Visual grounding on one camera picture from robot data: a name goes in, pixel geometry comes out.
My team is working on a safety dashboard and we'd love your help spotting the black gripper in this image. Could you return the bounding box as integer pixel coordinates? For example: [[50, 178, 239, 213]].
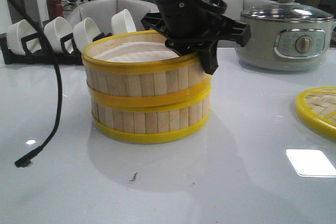
[[141, 1, 251, 74]]

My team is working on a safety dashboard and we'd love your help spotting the black cable with plug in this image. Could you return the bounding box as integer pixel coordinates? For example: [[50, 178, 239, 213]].
[[0, 0, 63, 168]]

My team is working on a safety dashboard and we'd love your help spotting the white bowl far left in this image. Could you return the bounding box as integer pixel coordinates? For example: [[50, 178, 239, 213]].
[[6, 19, 41, 55]]

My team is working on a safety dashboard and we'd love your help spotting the grey chair right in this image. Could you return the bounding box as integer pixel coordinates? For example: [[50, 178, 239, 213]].
[[223, 0, 275, 20]]

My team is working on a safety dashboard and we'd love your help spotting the red cylinder bin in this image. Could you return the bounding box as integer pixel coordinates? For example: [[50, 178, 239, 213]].
[[46, 0, 63, 20]]

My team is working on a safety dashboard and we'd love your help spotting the grey chair left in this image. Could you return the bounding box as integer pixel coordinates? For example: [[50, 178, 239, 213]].
[[66, 0, 159, 34]]

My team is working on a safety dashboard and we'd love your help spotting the glass pot lid with knob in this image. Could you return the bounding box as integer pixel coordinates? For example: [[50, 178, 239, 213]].
[[240, 0, 333, 23]]

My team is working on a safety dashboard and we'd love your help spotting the black bowl rack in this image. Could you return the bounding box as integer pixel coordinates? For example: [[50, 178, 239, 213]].
[[0, 32, 106, 66]]

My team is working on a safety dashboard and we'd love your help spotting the white bowl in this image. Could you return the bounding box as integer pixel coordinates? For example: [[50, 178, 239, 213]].
[[44, 17, 73, 53], [6, 19, 41, 55], [111, 9, 137, 35], [73, 18, 102, 53]]

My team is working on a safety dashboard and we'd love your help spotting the bamboo steamer lid yellow rim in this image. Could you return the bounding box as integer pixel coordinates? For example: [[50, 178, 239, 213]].
[[295, 87, 335, 141]]

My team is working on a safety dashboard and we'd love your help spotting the white bowl right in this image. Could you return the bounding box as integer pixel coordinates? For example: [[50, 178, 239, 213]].
[[111, 9, 137, 35]]

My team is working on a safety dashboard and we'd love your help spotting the grey chair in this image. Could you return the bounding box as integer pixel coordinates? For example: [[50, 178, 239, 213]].
[[66, 0, 159, 34], [223, 0, 275, 20]]

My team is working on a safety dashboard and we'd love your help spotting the grey electric cooking pot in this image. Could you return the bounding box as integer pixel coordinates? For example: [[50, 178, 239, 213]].
[[235, 17, 335, 71]]

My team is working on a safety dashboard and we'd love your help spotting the bamboo steamer basket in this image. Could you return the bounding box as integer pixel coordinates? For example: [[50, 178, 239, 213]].
[[82, 30, 211, 108], [91, 93, 211, 144]]

